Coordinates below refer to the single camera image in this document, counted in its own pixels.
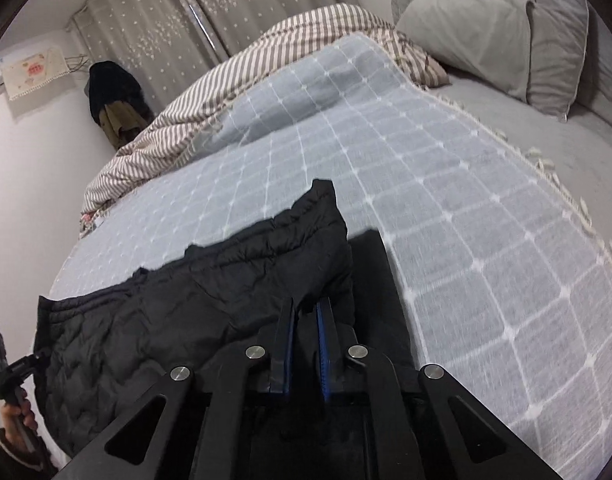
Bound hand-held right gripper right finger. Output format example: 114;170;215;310
313;297;561;480

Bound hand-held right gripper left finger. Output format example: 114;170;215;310
51;297;299;480

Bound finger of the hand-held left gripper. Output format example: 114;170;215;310
6;352;53;378

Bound black quilted jacket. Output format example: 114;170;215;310
33;178;357;461

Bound person's left forearm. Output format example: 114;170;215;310
0;425;59;478

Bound dark hanging clothes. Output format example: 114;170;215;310
84;61;154;151

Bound person's left hand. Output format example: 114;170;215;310
0;394;40;436

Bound floral patterned cloth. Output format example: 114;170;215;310
78;211;109;238

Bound blue checked blanket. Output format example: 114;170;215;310
48;31;612;480

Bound brown striped duvet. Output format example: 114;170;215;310
81;3;451;216

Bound air conditioner with cloth cover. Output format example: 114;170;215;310
0;46;73;106

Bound grey bed sheet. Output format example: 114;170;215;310
436;67;612;281

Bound dark grey pillow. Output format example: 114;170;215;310
526;0;590;122

